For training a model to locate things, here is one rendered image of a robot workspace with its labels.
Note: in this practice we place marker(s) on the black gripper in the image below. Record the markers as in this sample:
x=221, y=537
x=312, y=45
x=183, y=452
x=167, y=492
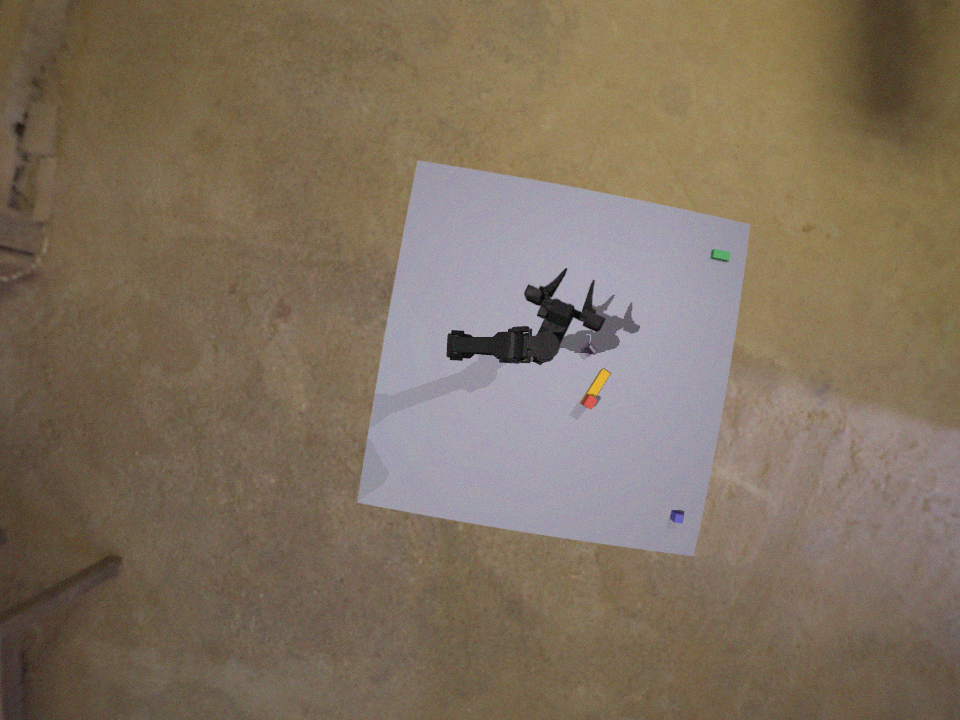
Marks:
x=590, y=319

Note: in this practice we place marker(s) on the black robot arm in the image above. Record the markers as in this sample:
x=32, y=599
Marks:
x=515, y=346

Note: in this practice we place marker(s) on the yellow bar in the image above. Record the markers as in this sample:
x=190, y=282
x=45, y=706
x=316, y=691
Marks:
x=589, y=400

